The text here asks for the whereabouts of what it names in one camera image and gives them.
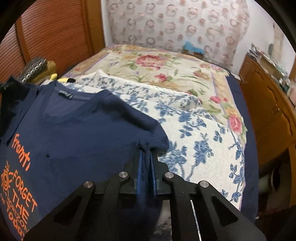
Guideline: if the yellow plush toy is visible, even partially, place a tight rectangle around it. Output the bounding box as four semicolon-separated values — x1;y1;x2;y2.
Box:
30;61;76;85

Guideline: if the pink circle patterned curtain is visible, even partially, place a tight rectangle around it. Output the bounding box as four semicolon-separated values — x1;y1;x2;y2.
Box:
106;0;250;69

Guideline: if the wooden sideboard cabinet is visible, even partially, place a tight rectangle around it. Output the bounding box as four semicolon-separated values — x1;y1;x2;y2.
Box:
239;55;295;211

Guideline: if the blue item on box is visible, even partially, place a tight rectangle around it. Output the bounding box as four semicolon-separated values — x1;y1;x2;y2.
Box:
183;41;204;55

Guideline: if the red-brown louvered wardrobe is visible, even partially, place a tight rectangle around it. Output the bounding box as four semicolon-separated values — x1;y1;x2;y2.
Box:
1;1;105;82

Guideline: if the blue floral white blanket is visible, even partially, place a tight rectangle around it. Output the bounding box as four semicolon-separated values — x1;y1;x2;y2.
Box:
66;71;246;209

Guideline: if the floral pink bedspread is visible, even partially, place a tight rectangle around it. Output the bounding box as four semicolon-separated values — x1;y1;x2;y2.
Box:
65;45;247;144

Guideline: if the dark circle patterned folded cloth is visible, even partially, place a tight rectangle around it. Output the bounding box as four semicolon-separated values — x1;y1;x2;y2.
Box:
16;57;47;83

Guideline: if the navy printed t-shirt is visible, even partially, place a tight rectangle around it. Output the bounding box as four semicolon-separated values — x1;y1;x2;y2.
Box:
1;78;169;240

